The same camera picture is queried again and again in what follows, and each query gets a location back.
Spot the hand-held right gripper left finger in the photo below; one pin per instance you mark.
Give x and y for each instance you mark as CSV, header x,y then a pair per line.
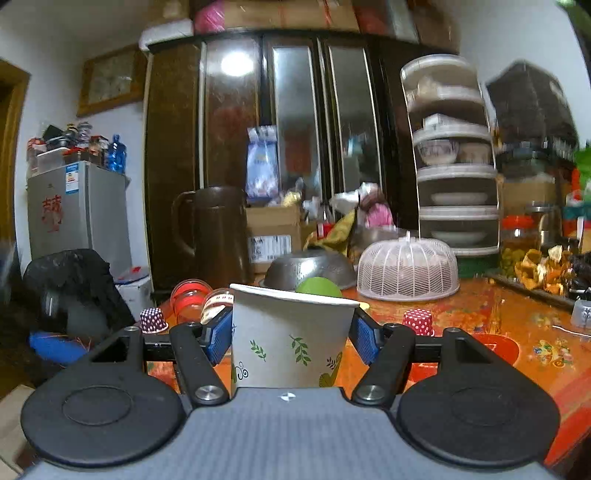
x,y
220,333

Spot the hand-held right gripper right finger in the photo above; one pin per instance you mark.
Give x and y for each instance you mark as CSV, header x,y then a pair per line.
x,y
364,336

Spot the white paper cup leaf print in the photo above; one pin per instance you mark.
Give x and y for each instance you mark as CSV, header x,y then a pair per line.
x,y
288,339

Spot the clear jar striped label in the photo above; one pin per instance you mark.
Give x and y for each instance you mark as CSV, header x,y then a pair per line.
x,y
216,307

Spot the red clear plastic jar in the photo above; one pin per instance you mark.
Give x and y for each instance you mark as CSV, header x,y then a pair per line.
x,y
188,300

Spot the red dotted cupcake liner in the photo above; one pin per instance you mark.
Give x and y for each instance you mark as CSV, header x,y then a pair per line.
x,y
418,321

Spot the green ball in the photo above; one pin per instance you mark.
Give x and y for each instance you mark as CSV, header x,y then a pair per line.
x,y
318,287

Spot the purple dotted cupcake liner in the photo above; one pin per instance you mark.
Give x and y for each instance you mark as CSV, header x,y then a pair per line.
x,y
153,320

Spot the white mesh food cover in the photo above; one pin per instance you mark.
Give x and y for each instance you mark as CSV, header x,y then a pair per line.
x,y
408,270

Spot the steel colander bowl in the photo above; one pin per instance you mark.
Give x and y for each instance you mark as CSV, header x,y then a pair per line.
x,y
307,270

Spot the brown plastic jug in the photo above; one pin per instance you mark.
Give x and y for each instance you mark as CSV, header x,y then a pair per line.
x,y
217,235

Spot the cardboard box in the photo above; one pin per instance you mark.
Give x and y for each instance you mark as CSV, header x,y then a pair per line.
x,y
272,235

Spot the blue white snack bag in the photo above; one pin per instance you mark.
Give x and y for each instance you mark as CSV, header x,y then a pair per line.
x,y
262,161

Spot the glass jar red lid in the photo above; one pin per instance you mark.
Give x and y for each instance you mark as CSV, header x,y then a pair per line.
x,y
519,244

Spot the grey refrigerator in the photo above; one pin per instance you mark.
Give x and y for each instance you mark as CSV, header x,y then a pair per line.
x,y
78,214

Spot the tray of dried peels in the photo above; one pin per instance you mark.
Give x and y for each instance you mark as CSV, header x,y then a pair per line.
x,y
549,272

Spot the white tiered dish rack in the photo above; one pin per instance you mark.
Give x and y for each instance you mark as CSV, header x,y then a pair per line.
x,y
455,157

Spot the dark wooden wardrobe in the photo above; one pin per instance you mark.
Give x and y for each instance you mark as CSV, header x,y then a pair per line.
x,y
277,138

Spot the blue water bottle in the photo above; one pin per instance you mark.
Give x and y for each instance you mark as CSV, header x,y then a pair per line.
x,y
116,154

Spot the dark storage crate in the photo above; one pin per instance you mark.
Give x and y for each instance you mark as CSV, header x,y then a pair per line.
x,y
531,106

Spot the pink bag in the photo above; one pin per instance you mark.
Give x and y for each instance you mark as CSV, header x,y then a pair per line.
x,y
210,14

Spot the framed wall picture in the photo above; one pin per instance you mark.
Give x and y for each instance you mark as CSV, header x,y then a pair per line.
x,y
111,81

